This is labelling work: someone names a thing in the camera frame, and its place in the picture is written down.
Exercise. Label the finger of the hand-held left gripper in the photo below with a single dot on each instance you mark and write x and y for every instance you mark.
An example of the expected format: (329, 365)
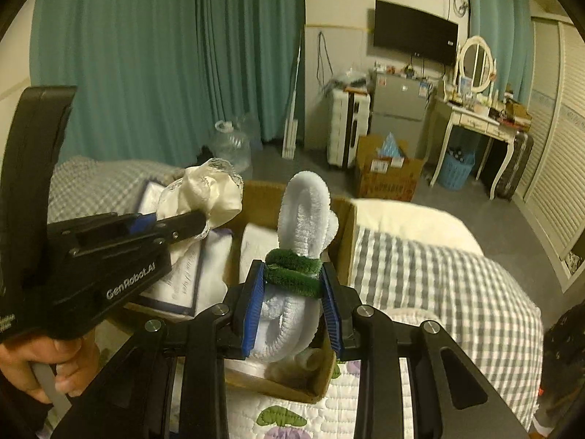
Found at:
(139, 224)
(183, 228)

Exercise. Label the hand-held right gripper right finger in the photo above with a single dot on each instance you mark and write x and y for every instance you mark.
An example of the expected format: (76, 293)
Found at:
(330, 311)

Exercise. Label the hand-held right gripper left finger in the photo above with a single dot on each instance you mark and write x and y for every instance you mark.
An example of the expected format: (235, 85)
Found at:
(253, 311)

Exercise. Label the cream lace cloth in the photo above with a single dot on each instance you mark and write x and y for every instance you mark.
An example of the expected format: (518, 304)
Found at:
(205, 196)

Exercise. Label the white soft pack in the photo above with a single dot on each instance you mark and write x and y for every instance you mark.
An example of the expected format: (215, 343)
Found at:
(258, 242)

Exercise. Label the person's left hand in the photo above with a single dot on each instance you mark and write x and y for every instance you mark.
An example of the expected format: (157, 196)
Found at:
(27, 361)

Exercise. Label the clear water jug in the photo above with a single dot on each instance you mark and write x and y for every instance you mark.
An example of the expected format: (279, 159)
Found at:
(231, 146)

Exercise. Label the cream blanket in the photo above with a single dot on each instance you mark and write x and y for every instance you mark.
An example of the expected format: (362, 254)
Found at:
(411, 219)

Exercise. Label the printed cardboard box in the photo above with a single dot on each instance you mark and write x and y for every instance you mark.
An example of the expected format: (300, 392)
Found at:
(388, 185)

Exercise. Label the white flat mop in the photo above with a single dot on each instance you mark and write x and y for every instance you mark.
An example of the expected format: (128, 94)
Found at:
(291, 137)

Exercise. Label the teal curtain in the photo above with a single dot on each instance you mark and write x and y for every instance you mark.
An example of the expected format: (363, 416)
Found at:
(123, 55)
(498, 18)
(256, 45)

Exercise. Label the teal plastic bag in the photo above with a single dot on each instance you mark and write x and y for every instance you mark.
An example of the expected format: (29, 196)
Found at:
(390, 146)

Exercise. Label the white suitcase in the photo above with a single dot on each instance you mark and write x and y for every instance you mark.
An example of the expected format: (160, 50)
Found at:
(342, 128)

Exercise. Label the blue plastic basket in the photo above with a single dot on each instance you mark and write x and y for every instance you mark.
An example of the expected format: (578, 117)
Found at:
(454, 171)

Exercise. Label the grey mini fridge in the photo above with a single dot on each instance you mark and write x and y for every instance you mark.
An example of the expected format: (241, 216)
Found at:
(397, 109)

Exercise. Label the black floral bag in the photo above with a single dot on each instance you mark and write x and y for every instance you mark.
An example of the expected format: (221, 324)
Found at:
(564, 343)

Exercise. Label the black suitcase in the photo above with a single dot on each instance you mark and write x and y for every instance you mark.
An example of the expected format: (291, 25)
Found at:
(516, 164)

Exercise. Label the white dressing table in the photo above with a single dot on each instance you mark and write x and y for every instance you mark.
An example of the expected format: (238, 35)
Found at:
(475, 121)

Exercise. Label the white louvred wardrobe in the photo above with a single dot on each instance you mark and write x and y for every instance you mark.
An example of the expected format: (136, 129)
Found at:
(557, 146)

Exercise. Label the white oval vanity mirror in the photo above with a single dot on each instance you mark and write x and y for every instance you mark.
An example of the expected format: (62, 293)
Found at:
(475, 64)

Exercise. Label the small blue photo frame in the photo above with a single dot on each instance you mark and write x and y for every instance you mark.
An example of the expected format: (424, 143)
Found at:
(466, 87)

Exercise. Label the black wall television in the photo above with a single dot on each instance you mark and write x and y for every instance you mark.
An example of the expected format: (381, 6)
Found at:
(413, 32)

